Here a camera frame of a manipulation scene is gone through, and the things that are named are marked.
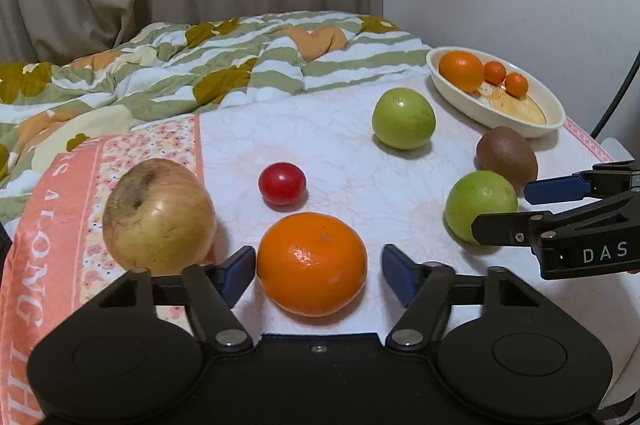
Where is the floral pink tablecloth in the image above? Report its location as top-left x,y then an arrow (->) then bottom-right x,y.
1,75 -> 639,424

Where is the cream duck print bowl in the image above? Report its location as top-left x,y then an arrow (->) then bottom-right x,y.
426,46 -> 566,139

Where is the small tangerine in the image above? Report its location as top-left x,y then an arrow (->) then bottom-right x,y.
503,73 -> 529,99
484,61 -> 506,86

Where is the black cable right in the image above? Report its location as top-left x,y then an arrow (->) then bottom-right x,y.
589,49 -> 640,141

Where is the large orange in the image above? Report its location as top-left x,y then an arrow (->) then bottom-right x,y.
438,50 -> 484,93
256,212 -> 368,318

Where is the green striped flower duvet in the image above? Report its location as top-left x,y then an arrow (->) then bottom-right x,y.
1,11 -> 428,226

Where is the brown kiwi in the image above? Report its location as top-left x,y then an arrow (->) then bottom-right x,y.
475,127 -> 538,192

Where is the green apple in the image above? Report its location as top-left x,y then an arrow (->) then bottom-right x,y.
372,88 -> 436,151
444,170 -> 518,245

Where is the red cherry tomato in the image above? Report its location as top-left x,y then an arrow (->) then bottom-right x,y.
258,162 -> 306,206

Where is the yellow red apple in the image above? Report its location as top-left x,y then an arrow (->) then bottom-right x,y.
102,158 -> 217,275

